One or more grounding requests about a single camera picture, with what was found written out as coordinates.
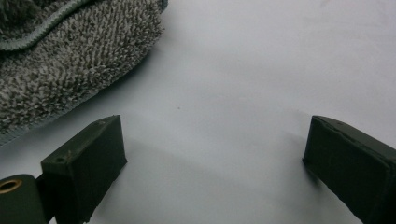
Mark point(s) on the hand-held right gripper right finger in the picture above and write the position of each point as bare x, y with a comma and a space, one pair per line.
351, 165

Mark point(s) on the grey fluffy cloth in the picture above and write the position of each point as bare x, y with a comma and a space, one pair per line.
68, 68

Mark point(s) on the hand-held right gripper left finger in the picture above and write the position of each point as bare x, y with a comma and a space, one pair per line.
84, 165

